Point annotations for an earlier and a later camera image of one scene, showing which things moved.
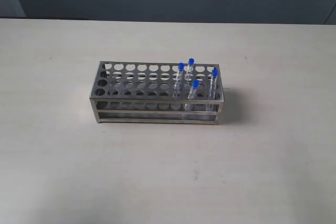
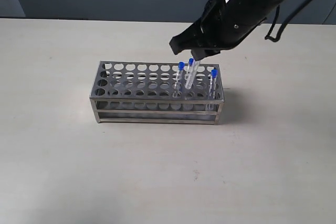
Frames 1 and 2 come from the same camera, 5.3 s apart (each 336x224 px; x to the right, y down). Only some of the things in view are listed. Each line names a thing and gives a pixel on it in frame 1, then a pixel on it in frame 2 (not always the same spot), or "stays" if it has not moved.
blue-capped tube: (215, 73) stays
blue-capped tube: (196, 84) → (191, 73)
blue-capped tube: (191, 62) stays
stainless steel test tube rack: (152, 92) stays
